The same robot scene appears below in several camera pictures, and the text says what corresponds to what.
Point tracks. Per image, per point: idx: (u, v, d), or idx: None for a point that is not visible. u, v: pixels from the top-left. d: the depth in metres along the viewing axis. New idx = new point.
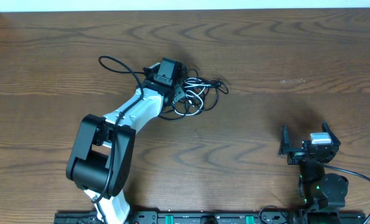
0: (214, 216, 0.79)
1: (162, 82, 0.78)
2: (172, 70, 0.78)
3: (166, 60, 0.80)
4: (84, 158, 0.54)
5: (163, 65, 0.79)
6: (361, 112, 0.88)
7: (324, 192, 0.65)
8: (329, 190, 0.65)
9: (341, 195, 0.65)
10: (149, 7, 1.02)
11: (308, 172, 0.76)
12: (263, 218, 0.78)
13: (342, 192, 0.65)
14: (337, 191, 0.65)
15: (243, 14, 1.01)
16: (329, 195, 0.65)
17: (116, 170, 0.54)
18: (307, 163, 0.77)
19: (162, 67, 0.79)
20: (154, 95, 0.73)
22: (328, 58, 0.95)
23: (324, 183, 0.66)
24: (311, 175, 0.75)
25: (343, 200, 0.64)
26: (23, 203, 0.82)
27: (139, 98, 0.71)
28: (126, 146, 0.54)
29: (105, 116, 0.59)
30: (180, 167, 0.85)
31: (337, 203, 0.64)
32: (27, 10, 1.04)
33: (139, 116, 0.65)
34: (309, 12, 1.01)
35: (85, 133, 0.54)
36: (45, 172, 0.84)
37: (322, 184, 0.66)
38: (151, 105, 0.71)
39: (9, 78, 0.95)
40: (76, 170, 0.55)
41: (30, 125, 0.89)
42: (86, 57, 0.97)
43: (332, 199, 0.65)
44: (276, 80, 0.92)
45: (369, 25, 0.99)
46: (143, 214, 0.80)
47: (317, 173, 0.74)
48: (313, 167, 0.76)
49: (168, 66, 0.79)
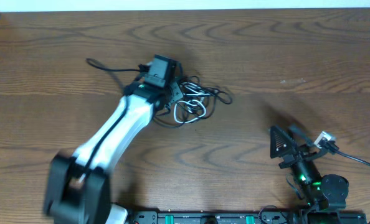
0: (214, 216, 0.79)
1: (153, 83, 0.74)
2: (164, 68, 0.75)
3: (158, 58, 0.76)
4: (58, 201, 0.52)
5: (154, 65, 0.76)
6: (360, 113, 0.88)
7: (326, 193, 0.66)
8: (330, 191, 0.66)
9: (341, 196, 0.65)
10: (149, 8, 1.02)
11: (306, 174, 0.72)
12: (263, 218, 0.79)
13: (342, 194, 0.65)
14: (337, 192, 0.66)
15: (243, 14, 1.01)
16: (330, 196, 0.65)
17: (91, 211, 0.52)
18: (300, 165, 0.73)
19: (152, 66, 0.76)
20: (141, 103, 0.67)
22: (328, 58, 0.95)
23: (325, 184, 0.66)
24: (309, 177, 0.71)
25: (343, 201, 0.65)
26: (23, 203, 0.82)
27: (121, 114, 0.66)
28: (98, 186, 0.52)
29: (76, 154, 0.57)
30: (180, 167, 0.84)
31: (337, 205, 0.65)
32: (27, 10, 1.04)
33: (119, 142, 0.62)
34: (309, 12, 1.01)
35: (56, 175, 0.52)
36: (45, 172, 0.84)
37: (322, 185, 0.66)
38: (136, 119, 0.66)
39: (9, 78, 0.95)
40: (50, 212, 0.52)
41: (30, 125, 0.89)
42: (86, 57, 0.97)
43: (332, 200, 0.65)
44: (276, 80, 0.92)
45: (369, 26, 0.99)
46: (143, 214, 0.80)
47: (314, 173, 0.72)
48: (308, 167, 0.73)
49: (160, 65, 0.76)
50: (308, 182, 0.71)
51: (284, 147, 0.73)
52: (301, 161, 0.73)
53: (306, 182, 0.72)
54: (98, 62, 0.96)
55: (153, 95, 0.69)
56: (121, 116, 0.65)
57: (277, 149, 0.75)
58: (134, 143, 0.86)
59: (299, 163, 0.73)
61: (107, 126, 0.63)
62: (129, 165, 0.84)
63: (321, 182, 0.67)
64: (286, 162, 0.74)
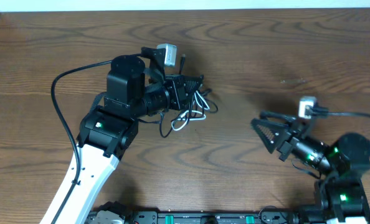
0: (214, 216, 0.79)
1: (116, 109, 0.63)
2: (123, 91, 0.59)
3: (114, 78, 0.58)
4: None
5: (109, 83, 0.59)
6: (361, 113, 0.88)
7: (347, 154, 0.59)
8: (351, 151, 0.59)
9: (364, 157, 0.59)
10: (149, 8, 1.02)
11: (312, 153, 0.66)
12: (264, 219, 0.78)
13: (365, 153, 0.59)
14: (360, 152, 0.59)
15: (242, 14, 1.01)
16: (352, 157, 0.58)
17: None
18: (301, 146, 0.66)
19: (108, 87, 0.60)
20: (99, 150, 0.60)
22: (327, 58, 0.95)
23: (344, 144, 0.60)
24: (319, 152, 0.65)
25: (367, 162, 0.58)
26: (23, 203, 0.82)
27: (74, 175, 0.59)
28: None
29: None
30: (180, 166, 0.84)
31: (362, 165, 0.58)
32: (27, 10, 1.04)
33: (77, 205, 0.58)
34: (309, 12, 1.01)
35: None
36: (44, 172, 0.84)
37: (342, 146, 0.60)
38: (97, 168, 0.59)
39: (8, 77, 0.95)
40: None
41: (30, 125, 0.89)
42: (86, 57, 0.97)
43: (355, 160, 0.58)
44: (276, 80, 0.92)
45: (369, 27, 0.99)
46: (143, 214, 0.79)
47: (321, 147, 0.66)
48: (311, 144, 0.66)
49: (116, 85, 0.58)
50: (319, 159, 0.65)
51: (277, 135, 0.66)
52: (301, 141, 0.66)
53: (317, 160, 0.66)
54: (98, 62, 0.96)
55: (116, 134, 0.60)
56: (73, 179, 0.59)
57: (271, 141, 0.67)
58: (134, 143, 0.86)
59: (297, 144, 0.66)
61: (61, 190, 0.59)
62: (129, 165, 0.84)
63: (340, 142, 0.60)
64: (284, 150, 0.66)
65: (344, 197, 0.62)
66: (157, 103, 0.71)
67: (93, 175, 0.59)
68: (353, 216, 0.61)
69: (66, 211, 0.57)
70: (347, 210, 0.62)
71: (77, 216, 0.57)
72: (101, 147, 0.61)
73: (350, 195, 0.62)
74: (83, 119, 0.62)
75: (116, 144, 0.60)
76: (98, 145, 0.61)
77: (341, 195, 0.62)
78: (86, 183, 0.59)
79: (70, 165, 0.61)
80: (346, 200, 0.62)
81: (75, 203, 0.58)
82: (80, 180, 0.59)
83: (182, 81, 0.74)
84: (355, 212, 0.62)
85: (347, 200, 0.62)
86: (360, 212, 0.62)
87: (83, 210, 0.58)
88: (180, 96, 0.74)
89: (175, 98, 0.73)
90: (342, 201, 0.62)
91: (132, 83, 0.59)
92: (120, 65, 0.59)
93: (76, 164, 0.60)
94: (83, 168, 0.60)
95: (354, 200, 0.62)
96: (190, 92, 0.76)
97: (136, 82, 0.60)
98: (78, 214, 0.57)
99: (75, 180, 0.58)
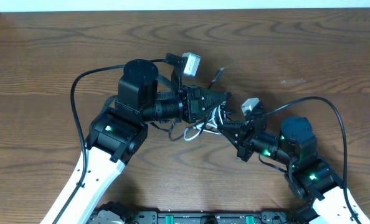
0: (215, 216, 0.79)
1: (128, 114, 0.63)
2: (134, 96, 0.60)
3: (127, 84, 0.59)
4: None
5: (123, 89, 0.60)
6: (360, 112, 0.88)
7: (290, 136, 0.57)
8: (293, 132, 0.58)
9: (307, 132, 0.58)
10: (149, 8, 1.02)
11: (268, 148, 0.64)
12: (263, 219, 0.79)
13: (307, 128, 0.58)
14: (301, 129, 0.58)
15: (242, 14, 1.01)
16: (296, 137, 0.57)
17: None
18: (256, 143, 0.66)
19: (121, 91, 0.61)
20: (105, 154, 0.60)
22: (327, 58, 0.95)
23: (284, 129, 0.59)
24: (273, 144, 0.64)
25: (311, 135, 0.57)
26: (22, 203, 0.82)
27: (79, 177, 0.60)
28: None
29: None
30: (181, 167, 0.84)
31: (308, 140, 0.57)
32: (28, 10, 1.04)
33: (80, 206, 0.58)
34: (309, 12, 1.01)
35: None
36: (44, 172, 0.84)
37: (283, 131, 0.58)
38: (102, 172, 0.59)
39: (8, 78, 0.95)
40: None
41: (30, 125, 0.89)
42: (86, 57, 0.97)
43: (300, 138, 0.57)
44: (276, 80, 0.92)
45: (368, 26, 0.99)
46: (143, 214, 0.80)
47: (275, 139, 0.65)
48: (265, 138, 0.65)
49: (128, 91, 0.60)
50: (275, 152, 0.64)
51: (236, 136, 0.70)
52: (254, 139, 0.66)
53: (273, 152, 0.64)
54: (98, 62, 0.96)
55: (124, 139, 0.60)
56: (78, 181, 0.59)
57: (235, 142, 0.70)
58: None
59: (253, 142, 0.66)
61: (65, 192, 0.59)
62: (128, 165, 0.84)
63: (281, 129, 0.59)
64: (244, 154, 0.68)
65: (314, 177, 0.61)
66: (169, 111, 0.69)
67: (97, 179, 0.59)
68: (329, 191, 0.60)
69: (68, 212, 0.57)
70: (321, 186, 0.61)
71: (79, 218, 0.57)
72: (109, 150, 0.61)
73: (319, 173, 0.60)
74: (94, 121, 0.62)
75: (123, 150, 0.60)
76: (105, 149, 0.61)
77: (310, 176, 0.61)
78: (90, 185, 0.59)
79: (76, 167, 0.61)
80: (317, 179, 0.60)
81: (78, 205, 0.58)
82: (85, 183, 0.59)
83: (200, 94, 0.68)
84: (329, 186, 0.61)
85: (317, 178, 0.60)
86: (334, 184, 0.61)
87: (86, 212, 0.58)
88: (194, 108, 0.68)
89: (188, 109, 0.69)
90: (313, 181, 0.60)
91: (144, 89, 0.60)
92: (134, 71, 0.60)
93: (81, 166, 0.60)
94: (88, 171, 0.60)
95: (323, 175, 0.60)
96: (207, 106, 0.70)
97: (148, 88, 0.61)
98: (80, 216, 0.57)
99: (80, 183, 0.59)
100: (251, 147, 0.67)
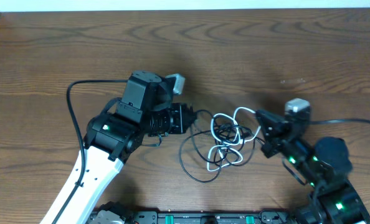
0: (214, 216, 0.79)
1: (127, 114, 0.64)
2: (141, 94, 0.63)
3: (134, 84, 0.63)
4: None
5: (128, 88, 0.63)
6: (360, 112, 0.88)
7: (326, 161, 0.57)
8: (329, 157, 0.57)
9: (344, 158, 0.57)
10: (149, 8, 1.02)
11: (295, 157, 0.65)
12: (263, 219, 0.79)
13: (344, 154, 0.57)
14: (338, 155, 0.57)
15: (242, 14, 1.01)
16: (333, 163, 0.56)
17: None
18: (286, 145, 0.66)
19: (127, 91, 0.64)
20: (103, 153, 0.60)
22: (327, 58, 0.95)
23: (321, 151, 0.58)
24: (302, 155, 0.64)
25: (348, 163, 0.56)
26: (22, 203, 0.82)
27: (78, 176, 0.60)
28: None
29: None
30: (180, 167, 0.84)
31: (344, 168, 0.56)
32: (27, 10, 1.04)
33: (79, 206, 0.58)
34: (309, 12, 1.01)
35: None
36: (44, 172, 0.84)
37: (319, 154, 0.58)
38: (101, 170, 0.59)
39: (8, 78, 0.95)
40: None
41: (30, 125, 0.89)
42: (86, 57, 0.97)
43: (334, 165, 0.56)
44: (276, 80, 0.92)
45: (368, 27, 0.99)
46: (143, 214, 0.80)
47: (306, 150, 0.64)
48: (297, 146, 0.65)
49: (136, 89, 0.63)
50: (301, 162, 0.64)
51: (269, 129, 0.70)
52: (285, 140, 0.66)
53: (299, 162, 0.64)
54: (98, 62, 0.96)
55: (122, 138, 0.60)
56: (76, 180, 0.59)
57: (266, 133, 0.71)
58: None
59: (283, 143, 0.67)
61: (64, 191, 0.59)
62: (128, 166, 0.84)
63: (316, 150, 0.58)
64: (268, 150, 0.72)
65: (340, 206, 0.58)
66: (162, 125, 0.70)
67: (96, 178, 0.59)
68: None
69: (68, 212, 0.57)
70: (346, 217, 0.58)
71: (78, 217, 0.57)
72: (107, 149, 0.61)
73: (345, 201, 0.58)
74: (91, 120, 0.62)
75: (121, 149, 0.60)
76: (104, 148, 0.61)
77: (336, 205, 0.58)
78: (90, 185, 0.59)
79: (74, 166, 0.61)
80: (343, 209, 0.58)
81: (78, 205, 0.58)
82: (83, 182, 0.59)
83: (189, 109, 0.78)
84: (354, 218, 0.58)
85: (344, 208, 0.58)
86: (359, 217, 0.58)
87: (85, 211, 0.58)
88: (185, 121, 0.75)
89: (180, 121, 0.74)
90: (339, 210, 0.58)
91: (148, 89, 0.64)
92: (141, 75, 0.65)
93: (80, 165, 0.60)
94: (87, 170, 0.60)
95: (350, 206, 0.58)
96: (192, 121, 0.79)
97: (152, 91, 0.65)
98: (80, 216, 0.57)
99: (78, 182, 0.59)
100: (278, 146, 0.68)
